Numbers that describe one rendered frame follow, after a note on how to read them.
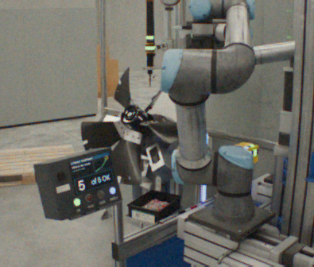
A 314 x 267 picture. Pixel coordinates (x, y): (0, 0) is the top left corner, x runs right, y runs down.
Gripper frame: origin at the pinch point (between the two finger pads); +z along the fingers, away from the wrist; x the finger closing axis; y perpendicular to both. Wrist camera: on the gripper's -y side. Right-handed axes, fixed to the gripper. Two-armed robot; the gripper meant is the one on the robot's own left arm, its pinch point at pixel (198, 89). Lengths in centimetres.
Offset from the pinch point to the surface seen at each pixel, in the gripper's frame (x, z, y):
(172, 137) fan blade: 17.4, 26.5, -28.8
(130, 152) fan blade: 14, 38, -53
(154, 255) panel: -9, 71, -14
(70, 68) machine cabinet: 311, 49, -545
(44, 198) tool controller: -58, 30, -15
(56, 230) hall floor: 47, 143, -188
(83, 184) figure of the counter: -47, 27, -9
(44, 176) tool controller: -58, 22, -14
